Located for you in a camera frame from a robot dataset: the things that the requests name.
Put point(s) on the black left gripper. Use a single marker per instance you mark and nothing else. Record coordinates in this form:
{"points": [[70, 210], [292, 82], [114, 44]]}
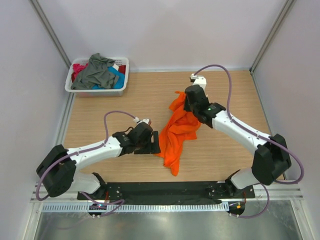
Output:
{"points": [[153, 148]]}

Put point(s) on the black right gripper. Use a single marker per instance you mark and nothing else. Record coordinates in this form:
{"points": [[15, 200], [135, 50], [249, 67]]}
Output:
{"points": [[186, 106]]}

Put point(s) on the orange t shirt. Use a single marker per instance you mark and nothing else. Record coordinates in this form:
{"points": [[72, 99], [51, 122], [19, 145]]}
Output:
{"points": [[182, 126]]}

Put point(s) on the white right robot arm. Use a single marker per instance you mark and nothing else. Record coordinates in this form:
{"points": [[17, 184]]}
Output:
{"points": [[270, 159]]}

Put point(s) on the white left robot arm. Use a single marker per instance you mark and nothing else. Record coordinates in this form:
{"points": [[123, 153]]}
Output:
{"points": [[60, 171]]}

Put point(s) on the white plastic laundry basket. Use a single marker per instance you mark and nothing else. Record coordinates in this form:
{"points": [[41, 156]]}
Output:
{"points": [[119, 61]]}

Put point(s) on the blue t shirt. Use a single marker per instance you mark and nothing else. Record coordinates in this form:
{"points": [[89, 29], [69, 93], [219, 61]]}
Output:
{"points": [[111, 79]]}

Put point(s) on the dark red t shirt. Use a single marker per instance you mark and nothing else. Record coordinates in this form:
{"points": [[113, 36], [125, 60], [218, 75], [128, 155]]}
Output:
{"points": [[122, 69]]}

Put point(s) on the white garment in basket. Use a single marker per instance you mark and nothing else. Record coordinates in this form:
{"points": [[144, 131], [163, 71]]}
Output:
{"points": [[116, 67]]}

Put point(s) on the grey t shirt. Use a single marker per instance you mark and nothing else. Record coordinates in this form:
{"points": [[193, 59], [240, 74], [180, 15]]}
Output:
{"points": [[88, 77]]}

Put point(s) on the pink t shirt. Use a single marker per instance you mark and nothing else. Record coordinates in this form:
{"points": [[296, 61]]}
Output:
{"points": [[77, 68]]}

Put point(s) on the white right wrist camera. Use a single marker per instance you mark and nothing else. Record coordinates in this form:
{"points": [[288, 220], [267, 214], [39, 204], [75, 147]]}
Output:
{"points": [[198, 80]]}

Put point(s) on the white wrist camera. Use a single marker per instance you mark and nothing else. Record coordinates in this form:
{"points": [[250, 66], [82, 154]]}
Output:
{"points": [[145, 120], [198, 80]]}

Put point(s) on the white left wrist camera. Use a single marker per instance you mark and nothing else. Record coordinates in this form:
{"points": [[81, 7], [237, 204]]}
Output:
{"points": [[145, 120]]}

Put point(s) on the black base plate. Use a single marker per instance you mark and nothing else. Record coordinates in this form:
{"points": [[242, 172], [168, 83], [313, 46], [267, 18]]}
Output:
{"points": [[170, 193]]}

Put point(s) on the slotted white cable duct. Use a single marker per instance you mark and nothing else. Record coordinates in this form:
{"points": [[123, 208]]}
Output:
{"points": [[82, 207]]}

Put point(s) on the aluminium front rail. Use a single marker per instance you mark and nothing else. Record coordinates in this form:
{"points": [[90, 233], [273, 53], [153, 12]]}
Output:
{"points": [[272, 192]]}

